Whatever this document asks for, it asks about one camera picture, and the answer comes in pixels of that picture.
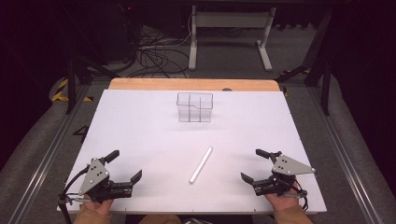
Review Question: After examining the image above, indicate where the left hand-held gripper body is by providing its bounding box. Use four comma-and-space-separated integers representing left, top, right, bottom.
78, 157, 134, 203

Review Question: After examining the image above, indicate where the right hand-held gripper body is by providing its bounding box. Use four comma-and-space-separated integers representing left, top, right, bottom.
251, 151, 317, 198

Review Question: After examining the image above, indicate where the white stick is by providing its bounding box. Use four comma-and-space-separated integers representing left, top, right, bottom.
189, 146, 214, 184

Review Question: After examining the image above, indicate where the clear plastic organizer box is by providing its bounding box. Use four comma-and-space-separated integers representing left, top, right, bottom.
176, 91, 215, 123

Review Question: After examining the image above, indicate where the person's left hand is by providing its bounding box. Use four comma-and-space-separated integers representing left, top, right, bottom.
83, 195, 115, 217

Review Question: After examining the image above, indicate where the person's right hand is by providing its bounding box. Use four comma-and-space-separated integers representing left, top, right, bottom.
264, 189, 303, 213

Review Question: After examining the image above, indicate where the person's lap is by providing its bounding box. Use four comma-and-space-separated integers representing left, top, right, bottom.
137, 214, 183, 224

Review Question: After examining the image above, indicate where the white board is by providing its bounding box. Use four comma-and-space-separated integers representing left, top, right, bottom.
56, 89, 328, 216

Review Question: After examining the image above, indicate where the yellow black hazard tape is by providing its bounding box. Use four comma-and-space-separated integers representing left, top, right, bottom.
50, 77, 94, 103

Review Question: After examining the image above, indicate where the black metal stand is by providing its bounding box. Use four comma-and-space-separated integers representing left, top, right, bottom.
275, 8, 333, 117
65, 55, 123, 115

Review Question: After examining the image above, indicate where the black equipment case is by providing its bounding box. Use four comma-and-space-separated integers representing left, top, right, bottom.
102, 0, 142, 63

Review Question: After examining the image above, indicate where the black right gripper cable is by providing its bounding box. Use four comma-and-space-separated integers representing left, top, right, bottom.
290, 178, 310, 213

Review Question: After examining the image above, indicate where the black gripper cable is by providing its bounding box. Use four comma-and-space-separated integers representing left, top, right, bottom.
57, 164, 92, 224
290, 178, 310, 213

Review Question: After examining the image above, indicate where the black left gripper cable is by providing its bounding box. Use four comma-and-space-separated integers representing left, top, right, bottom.
57, 164, 92, 224

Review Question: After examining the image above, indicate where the aluminium floor rail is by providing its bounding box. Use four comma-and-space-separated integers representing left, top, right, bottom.
7, 85, 92, 224
305, 87, 386, 224

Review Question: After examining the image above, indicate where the tangle of black floor cables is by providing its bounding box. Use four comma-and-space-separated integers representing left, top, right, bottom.
124, 12, 192, 79

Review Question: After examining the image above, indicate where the white metal table frame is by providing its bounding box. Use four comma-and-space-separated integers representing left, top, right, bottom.
188, 5, 277, 72

